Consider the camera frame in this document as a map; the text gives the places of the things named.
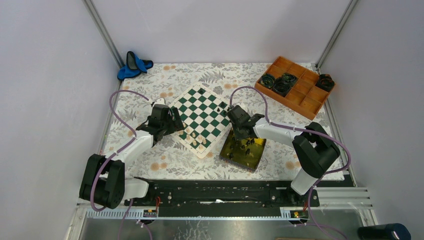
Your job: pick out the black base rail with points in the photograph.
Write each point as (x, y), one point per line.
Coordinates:
(224, 198)

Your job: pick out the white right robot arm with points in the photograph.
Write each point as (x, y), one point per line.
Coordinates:
(315, 149)

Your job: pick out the black tape roll middle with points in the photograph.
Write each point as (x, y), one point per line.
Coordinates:
(283, 84)

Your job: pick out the aluminium frame post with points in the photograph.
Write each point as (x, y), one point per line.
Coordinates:
(336, 33)
(102, 29)

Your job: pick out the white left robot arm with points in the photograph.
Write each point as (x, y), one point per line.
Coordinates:
(104, 182)

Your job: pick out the orange compartment organizer box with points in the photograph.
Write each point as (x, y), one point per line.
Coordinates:
(304, 97)

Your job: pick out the blue black cloth glove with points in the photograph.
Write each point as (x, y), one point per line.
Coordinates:
(134, 67)

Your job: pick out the aluminium frame post left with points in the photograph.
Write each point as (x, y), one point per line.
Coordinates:
(102, 29)

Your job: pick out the black tape roll left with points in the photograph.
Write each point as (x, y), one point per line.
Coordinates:
(267, 81)

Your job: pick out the green white chess board mat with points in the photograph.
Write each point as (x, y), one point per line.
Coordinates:
(204, 117)

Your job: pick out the black tape roll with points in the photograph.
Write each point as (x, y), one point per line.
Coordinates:
(283, 84)
(267, 81)
(325, 82)

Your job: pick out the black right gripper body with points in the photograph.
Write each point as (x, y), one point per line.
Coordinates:
(237, 133)

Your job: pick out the dark cylinder bottom right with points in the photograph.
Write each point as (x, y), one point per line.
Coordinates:
(391, 231)

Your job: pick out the aluminium frame post right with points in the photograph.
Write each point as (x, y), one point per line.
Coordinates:
(336, 33)

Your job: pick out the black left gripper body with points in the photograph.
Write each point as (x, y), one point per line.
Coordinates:
(171, 126)

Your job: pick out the yellow metal tray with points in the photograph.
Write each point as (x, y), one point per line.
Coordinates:
(245, 153)

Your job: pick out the black tape roll right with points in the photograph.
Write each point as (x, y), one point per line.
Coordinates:
(325, 82)

